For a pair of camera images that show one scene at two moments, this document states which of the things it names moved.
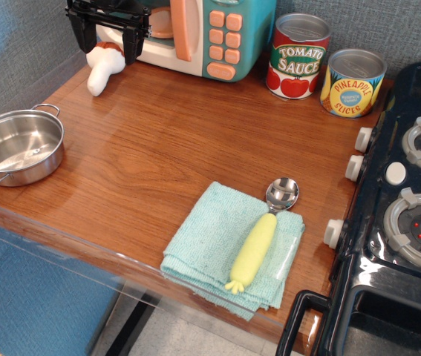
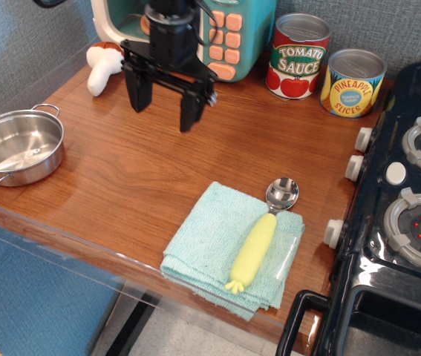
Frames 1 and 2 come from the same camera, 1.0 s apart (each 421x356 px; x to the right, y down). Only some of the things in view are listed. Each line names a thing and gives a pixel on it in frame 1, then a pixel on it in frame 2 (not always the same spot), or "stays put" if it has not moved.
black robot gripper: (132, 14) to (172, 56)
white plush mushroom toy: (107, 59) stays put
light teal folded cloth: (211, 240) stays put
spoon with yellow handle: (281, 193) stays put
